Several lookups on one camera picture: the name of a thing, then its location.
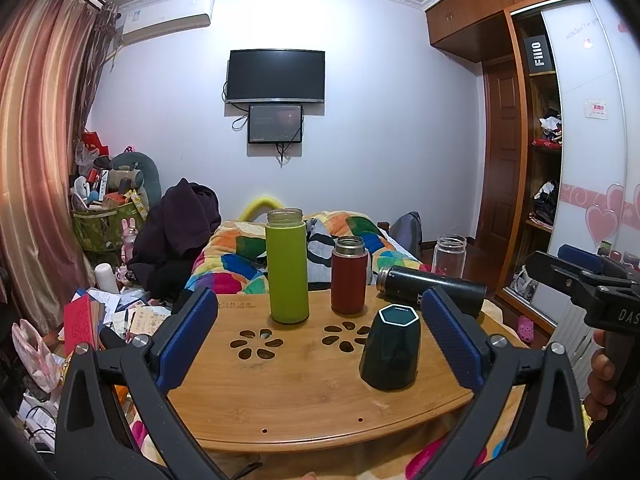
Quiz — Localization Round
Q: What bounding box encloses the pink plastic bag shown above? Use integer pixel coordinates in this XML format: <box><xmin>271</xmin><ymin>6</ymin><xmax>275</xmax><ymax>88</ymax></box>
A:
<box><xmin>10</xmin><ymin>320</ymin><xmax>69</xmax><ymax>394</ymax></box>

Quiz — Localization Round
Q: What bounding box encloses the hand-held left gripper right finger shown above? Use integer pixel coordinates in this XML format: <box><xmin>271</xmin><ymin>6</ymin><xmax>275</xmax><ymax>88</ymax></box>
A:
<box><xmin>422</xmin><ymin>286</ymin><xmax>589</xmax><ymax>480</ymax></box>

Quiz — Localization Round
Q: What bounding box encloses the clear glass jar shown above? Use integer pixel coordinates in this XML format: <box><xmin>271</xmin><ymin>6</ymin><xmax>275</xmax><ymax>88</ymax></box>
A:
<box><xmin>431</xmin><ymin>234</ymin><xmax>468</xmax><ymax>279</ymax></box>

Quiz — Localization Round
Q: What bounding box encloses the red thermos bottle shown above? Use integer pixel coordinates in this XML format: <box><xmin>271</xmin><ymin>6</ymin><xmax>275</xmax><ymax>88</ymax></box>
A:
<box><xmin>330</xmin><ymin>235</ymin><xmax>370</xmax><ymax>315</ymax></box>

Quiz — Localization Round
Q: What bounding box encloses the dark clothes heap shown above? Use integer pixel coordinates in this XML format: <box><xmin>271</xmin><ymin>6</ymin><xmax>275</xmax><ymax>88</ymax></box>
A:
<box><xmin>127</xmin><ymin>178</ymin><xmax>222</xmax><ymax>302</ymax></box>

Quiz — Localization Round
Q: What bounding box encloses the wall-mounted black television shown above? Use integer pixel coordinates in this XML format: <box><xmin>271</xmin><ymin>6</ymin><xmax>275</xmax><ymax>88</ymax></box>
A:
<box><xmin>225</xmin><ymin>49</ymin><xmax>326</xmax><ymax>105</ymax></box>

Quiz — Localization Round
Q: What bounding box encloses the wooden wardrobe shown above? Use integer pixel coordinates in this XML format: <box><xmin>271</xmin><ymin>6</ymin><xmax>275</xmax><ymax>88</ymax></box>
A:
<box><xmin>424</xmin><ymin>0</ymin><xmax>640</xmax><ymax>333</ymax></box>

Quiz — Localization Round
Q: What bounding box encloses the green storage bag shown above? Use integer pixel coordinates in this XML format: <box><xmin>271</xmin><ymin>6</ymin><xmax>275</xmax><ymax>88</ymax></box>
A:
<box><xmin>71</xmin><ymin>199</ymin><xmax>147</xmax><ymax>257</ymax></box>

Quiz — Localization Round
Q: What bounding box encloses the white tote bag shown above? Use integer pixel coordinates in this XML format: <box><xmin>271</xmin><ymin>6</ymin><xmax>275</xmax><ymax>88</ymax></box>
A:
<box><xmin>509</xmin><ymin>265</ymin><xmax>539</xmax><ymax>302</ymax></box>

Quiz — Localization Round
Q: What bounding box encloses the grey backpack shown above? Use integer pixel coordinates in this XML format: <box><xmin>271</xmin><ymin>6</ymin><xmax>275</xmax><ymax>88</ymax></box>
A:
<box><xmin>388</xmin><ymin>211</ymin><xmax>424</xmax><ymax>257</ymax></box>

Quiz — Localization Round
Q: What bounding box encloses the pink striped curtain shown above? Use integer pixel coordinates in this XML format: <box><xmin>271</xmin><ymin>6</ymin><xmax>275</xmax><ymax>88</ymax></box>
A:
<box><xmin>0</xmin><ymin>0</ymin><xmax>122</xmax><ymax>333</ymax></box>

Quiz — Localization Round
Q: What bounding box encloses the white bottle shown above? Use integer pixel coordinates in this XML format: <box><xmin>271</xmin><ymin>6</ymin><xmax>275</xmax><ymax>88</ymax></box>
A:
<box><xmin>93</xmin><ymin>263</ymin><xmax>121</xmax><ymax>295</ymax></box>

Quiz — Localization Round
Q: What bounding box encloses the grey plush toy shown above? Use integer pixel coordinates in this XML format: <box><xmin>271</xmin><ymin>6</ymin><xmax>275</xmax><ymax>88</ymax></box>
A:
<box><xmin>94</xmin><ymin>151</ymin><xmax>163</xmax><ymax>207</ymax></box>

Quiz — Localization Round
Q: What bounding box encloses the colourful patchwork blanket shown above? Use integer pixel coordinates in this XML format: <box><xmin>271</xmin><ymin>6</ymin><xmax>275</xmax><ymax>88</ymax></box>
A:
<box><xmin>184</xmin><ymin>211</ymin><xmax>432</xmax><ymax>297</ymax></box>

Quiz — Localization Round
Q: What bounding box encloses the black thermos bottle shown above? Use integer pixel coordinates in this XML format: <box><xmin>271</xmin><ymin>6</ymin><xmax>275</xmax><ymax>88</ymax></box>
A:
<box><xmin>376</xmin><ymin>265</ymin><xmax>488</xmax><ymax>320</ymax></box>

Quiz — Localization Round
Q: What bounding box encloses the white air conditioner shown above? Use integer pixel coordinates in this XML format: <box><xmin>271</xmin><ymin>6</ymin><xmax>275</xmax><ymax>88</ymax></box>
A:
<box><xmin>117</xmin><ymin>0</ymin><xmax>215</xmax><ymax>46</ymax></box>

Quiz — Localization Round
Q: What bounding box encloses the green tall bottle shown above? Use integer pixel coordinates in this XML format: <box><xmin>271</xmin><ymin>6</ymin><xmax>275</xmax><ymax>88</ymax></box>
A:
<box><xmin>265</xmin><ymin>208</ymin><xmax>310</xmax><ymax>324</ymax></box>

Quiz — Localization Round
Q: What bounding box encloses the pink bunny bottle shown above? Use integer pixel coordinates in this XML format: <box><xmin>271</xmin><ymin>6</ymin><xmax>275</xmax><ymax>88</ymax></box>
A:
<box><xmin>119</xmin><ymin>217</ymin><xmax>140</xmax><ymax>262</ymax></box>

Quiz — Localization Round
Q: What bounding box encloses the wooden lap table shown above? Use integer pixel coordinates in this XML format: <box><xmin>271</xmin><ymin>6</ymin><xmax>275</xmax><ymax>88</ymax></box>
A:
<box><xmin>100</xmin><ymin>289</ymin><xmax>532</xmax><ymax>456</ymax></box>

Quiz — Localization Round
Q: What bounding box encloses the person's right hand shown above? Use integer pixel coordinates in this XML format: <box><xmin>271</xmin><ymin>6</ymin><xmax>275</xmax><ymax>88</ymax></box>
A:
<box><xmin>586</xmin><ymin>342</ymin><xmax>619</xmax><ymax>423</ymax></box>

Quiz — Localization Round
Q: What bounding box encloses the wooden door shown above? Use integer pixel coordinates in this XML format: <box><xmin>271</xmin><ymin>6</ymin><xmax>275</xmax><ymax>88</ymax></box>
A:
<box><xmin>481</xmin><ymin>57</ymin><xmax>527</xmax><ymax>262</ymax></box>

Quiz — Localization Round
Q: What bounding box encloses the white radiator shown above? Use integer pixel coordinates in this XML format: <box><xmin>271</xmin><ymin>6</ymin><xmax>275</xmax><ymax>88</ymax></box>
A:
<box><xmin>545</xmin><ymin>304</ymin><xmax>597</xmax><ymax>402</ymax></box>

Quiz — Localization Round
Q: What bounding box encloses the pile of papers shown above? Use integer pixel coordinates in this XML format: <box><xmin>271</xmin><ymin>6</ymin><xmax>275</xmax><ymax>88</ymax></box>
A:
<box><xmin>75</xmin><ymin>287</ymin><xmax>173</xmax><ymax>347</ymax></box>

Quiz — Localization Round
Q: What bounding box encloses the yellow curved tube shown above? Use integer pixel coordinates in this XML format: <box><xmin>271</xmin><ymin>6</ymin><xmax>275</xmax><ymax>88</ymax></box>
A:
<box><xmin>237</xmin><ymin>195</ymin><xmax>287</xmax><ymax>224</ymax></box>

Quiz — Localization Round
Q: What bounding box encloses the dark green hexagonal cup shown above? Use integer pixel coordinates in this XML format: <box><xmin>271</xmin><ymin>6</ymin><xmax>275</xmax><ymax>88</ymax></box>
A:
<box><xmin>360</xmin><ymin>304</ymin><xmax>422</xmax><ymax>392</ymax></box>

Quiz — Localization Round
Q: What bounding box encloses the white sliding wardrobe door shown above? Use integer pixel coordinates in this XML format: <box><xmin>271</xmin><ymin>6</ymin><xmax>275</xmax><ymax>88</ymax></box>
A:
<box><xmin>542</xmin><ymin>0</ymin><xmax>640</xmax><ymax>262</ymax></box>

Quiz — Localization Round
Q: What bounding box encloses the red gift bag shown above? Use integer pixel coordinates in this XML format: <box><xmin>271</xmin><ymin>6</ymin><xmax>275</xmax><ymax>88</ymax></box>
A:
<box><xmin>82</xmin><ymin>130</ymin><xmax>110</xmax><ymax>157</ymax></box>

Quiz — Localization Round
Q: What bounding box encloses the small wall monitor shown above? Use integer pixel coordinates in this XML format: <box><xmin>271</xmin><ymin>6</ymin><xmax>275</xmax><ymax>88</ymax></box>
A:
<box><xmin>247</xmin><ymin>103</ymin><xmax>304</xmax><ymax>144</ymax></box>

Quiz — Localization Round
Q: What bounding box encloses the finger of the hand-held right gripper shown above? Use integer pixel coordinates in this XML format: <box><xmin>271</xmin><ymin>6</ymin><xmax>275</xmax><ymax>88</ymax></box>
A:
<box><xmin>524</xmin><ymin>251</ymin><xmax>603</xmax><ymax>311</ymax></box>
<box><xmin>557</xmin><ymin>243</ymin><xmax>640</xmax><ymax>286</ymax></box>

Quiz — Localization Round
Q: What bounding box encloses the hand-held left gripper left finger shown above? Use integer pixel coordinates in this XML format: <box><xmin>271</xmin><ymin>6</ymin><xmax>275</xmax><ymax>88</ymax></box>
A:
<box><xmin>54</xmin><ymin>286</ymin><xmax>221</xmax><ymax>480</ymax></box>

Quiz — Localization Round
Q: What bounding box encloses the black box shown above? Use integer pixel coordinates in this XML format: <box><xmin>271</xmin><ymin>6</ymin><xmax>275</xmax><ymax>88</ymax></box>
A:
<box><xmin>521</xmin><ymin>34</ymin><xmax>555</xmax><ymax>74</ymax></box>

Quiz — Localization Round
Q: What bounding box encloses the red book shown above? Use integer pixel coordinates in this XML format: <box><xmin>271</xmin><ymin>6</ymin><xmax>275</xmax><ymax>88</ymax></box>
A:
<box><xmin>63</xmin><ymin>293</ymin><xmax>109</xmax><ymax>359</ymax></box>

